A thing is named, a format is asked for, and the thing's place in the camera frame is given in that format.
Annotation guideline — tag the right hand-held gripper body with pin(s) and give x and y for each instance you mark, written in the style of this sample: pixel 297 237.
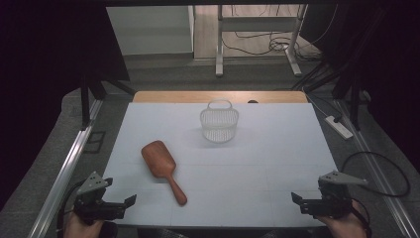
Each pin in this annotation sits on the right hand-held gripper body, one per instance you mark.
pixel 333 201

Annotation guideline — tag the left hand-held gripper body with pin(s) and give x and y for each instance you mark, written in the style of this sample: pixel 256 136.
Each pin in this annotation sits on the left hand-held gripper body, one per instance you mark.
pixel 95 206

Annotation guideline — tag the brown wooden hairbrush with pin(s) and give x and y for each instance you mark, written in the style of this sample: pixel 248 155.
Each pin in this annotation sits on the brown wooden hairbrush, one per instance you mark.
pixel 159 159

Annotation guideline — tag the white plastic mesh basket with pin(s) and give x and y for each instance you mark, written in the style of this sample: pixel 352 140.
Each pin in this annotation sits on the white plastic mesh basket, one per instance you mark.
pixel 219 127

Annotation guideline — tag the person's right hand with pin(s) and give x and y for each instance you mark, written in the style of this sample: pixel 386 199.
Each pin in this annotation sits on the person's right hand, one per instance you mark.
pixel 343 228

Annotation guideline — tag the person's left hand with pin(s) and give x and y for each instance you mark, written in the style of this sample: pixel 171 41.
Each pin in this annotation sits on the person's left hand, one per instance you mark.
pixel 79 229

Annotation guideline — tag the white power strip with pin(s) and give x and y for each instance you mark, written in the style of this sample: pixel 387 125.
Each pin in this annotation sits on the white power strip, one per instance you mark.
pixel 338 127

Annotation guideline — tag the black metal stand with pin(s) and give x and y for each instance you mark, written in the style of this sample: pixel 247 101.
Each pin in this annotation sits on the black metal stand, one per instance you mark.
pixel 86 102
pixel 355 99

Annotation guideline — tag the black plug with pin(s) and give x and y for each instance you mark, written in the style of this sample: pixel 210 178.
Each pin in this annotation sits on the black plug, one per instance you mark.
pixel 337 118

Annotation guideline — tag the wooden table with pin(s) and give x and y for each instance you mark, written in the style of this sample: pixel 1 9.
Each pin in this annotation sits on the wooden table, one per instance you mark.
pixel 185 96

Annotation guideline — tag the white cabinet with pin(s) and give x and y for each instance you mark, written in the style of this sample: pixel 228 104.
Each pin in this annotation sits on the white cabinet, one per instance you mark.
pixel 150 29

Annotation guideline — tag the aluminium rail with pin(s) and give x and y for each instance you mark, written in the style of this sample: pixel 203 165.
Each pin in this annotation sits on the aluminium rail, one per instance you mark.
pixel 62 178
pixel 376 172

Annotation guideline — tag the white metal desk frame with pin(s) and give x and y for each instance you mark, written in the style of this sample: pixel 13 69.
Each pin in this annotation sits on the white metal desk frame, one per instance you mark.
pixel 257 23

